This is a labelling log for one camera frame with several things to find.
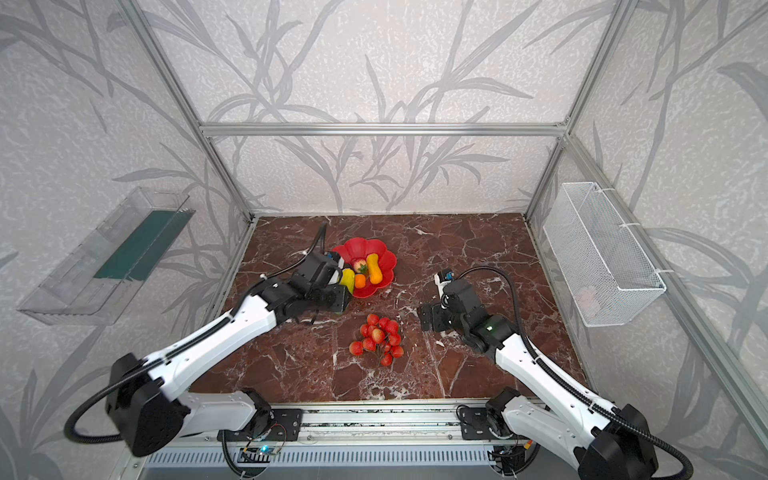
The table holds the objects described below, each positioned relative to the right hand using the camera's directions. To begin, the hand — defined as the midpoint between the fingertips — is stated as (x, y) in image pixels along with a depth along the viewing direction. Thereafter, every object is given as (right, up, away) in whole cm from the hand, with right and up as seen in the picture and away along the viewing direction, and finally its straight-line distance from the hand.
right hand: (434, 297), depth 81 cm
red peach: (-23, +7, +18) cm, 30 cm away
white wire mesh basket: (+34, +8, -20) cm, 40 cm away
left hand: (-22, +3, -1) cm, 23 cm away
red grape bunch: (-15, -10, 0) cm, 18 cm away
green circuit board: (-45, -37, -9) cm, 59 cm away
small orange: (-23, +2, +15) cm, 27 cm away
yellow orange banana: (-18, +4, +17) cm, 25 cm away
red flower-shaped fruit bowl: (-25, +13, +27) cm, 39 cm away
